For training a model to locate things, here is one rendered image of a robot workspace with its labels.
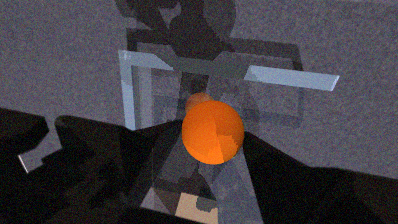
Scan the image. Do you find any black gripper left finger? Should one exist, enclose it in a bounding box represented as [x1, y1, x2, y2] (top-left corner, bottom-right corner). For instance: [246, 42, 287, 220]
[54, 115, 183, 207]

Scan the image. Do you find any clear low l-shaped wall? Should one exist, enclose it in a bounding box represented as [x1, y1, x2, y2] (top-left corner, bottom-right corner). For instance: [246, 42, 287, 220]
[132, 65, 152, 130]

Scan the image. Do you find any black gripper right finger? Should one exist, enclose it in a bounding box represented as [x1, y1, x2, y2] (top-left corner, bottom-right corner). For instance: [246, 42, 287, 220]
[242, 131, 398, 224]

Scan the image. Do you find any pale blue l-shaped wall top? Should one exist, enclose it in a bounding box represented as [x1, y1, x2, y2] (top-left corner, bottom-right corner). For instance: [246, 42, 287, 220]
[118, 50, 340, 131]

